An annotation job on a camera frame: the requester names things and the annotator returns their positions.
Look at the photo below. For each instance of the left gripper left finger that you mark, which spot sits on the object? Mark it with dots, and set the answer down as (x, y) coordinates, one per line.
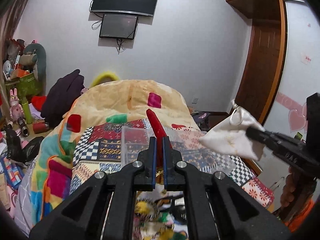
(103, 206)

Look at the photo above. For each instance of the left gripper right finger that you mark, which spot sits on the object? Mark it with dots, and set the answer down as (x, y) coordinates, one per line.
(216, 207)

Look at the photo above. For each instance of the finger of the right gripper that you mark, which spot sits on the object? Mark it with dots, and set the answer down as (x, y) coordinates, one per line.
(255, 134)

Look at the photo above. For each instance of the white satin drawstring pouch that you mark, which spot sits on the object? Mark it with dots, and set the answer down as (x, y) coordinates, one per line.
(229, 136)

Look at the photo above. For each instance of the grey backpack on floor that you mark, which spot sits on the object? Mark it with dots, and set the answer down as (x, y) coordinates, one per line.
(201, 119)

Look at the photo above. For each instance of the patterned patchwork tablecloth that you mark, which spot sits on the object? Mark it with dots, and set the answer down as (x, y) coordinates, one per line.
(215, 206)

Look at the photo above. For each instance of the brown wooden door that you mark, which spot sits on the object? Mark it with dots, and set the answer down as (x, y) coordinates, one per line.
(261, 70)

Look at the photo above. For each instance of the white sliding wardrobe door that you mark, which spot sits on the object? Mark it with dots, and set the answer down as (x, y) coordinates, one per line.
(300, 77)

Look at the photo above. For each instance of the dark purple jacket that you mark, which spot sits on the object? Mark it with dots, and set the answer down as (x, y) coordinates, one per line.
(61, 97)

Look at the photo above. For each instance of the green cylinder bottle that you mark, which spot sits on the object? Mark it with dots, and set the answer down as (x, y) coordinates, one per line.
(26, 110)

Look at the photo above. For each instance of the pink bunny toy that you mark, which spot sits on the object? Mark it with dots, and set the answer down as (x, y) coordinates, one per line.
(16, 110)

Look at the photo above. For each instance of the green cardboard box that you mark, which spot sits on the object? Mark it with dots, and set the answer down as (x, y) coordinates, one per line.
(27, 86)

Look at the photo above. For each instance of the grey dinosaur plush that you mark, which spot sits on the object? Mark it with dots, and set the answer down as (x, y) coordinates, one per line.
(34, 59)

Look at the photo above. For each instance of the striped red curtain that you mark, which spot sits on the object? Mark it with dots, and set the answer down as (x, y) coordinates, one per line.
(11, 12)

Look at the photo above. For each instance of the wall power socket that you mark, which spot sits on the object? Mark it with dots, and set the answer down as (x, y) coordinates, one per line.
(194, 101)

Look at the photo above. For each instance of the small wall monitor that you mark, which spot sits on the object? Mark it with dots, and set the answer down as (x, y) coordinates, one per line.
(118, 26)

